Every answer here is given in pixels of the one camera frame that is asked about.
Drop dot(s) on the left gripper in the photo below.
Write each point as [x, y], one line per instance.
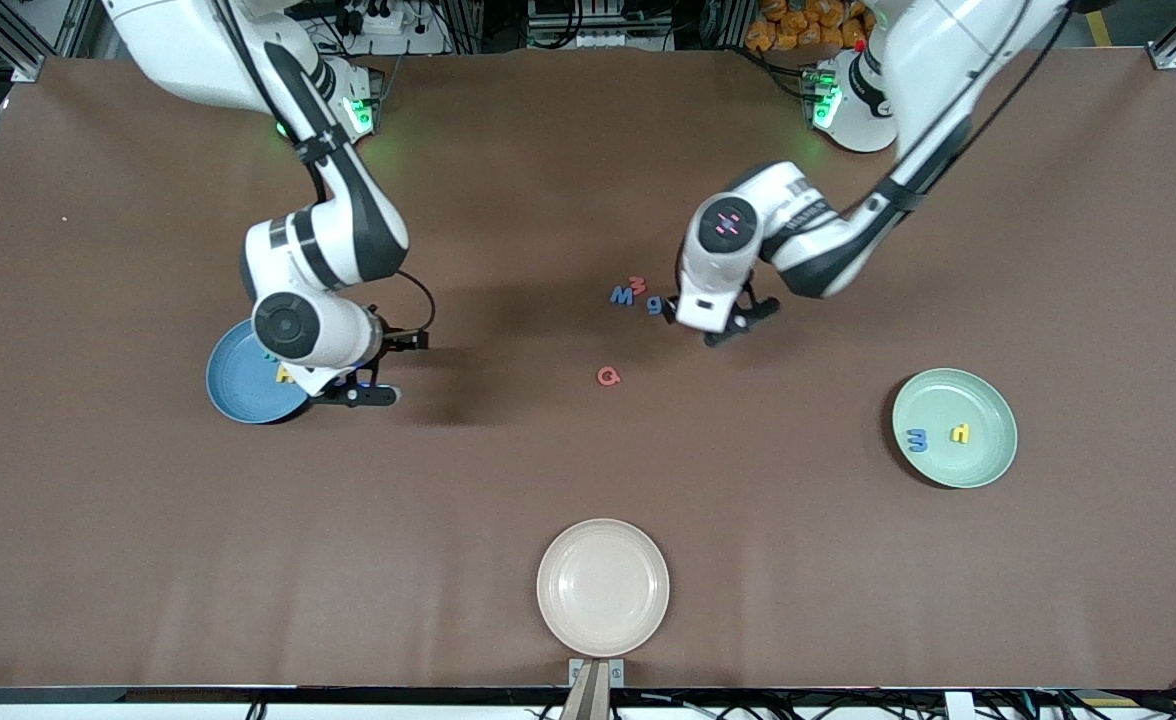
[669, 311]

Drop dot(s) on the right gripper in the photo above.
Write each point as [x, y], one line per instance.
[394, 341]

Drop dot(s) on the blue foam letter g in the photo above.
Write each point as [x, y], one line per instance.
[654, 313]

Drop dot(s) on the pink foam letter m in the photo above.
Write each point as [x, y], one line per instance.
[637, 288]

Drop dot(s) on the blue foam letter M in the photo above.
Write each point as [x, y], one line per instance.
[614, 298]

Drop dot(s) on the pink foam letter Q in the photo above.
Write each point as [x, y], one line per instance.
[600, 376]

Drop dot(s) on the blue foam letter E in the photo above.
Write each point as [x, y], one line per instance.
[917, 440]

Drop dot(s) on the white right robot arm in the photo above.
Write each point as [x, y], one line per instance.
[328, 240]

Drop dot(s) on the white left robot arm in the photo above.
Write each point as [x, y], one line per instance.
[938, 60]

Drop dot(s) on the blue plate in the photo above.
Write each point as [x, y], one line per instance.
[238, 390]

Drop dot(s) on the cream plate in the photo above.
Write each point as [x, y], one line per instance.
[603, 588]

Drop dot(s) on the green plate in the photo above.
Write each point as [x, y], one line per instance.
[978, 465]

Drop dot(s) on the orange snack packets pile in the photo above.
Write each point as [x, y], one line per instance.
[798, 25]

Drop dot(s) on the black equipment rack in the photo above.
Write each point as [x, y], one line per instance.
[598, 30]

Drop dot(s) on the white power strip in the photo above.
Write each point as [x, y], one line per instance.
[398, 30]

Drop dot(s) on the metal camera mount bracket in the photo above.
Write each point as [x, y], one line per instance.
[596, 685]

